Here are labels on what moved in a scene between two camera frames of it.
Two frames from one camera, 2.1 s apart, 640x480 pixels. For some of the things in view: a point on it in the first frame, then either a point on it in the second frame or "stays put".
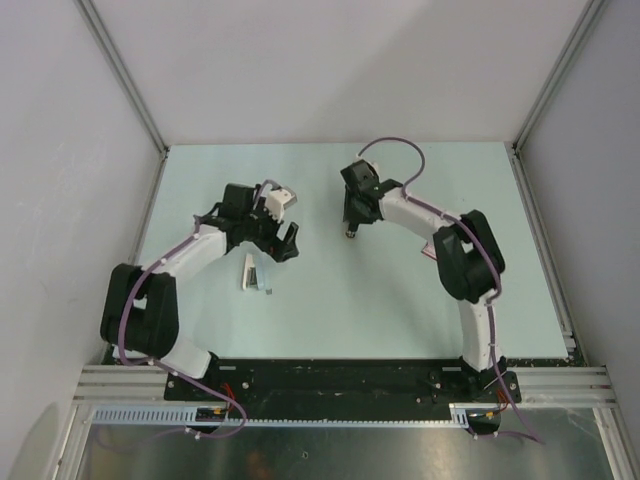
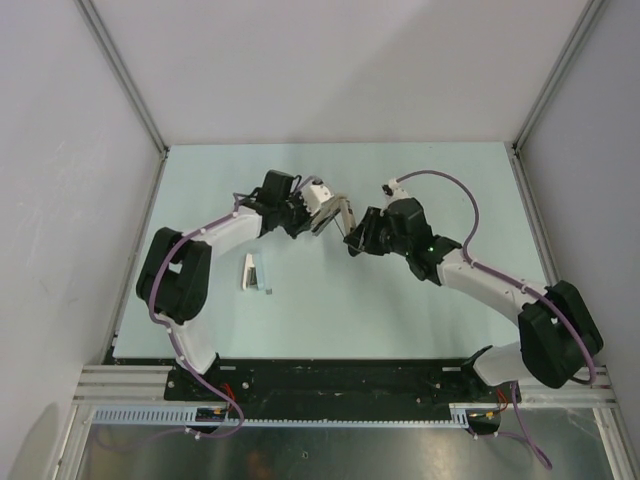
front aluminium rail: [539, 385] stays put
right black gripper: [350, 216] to [359, 239]
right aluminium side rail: [571, 338] stays put
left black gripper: [279, 250] to [305, 224]
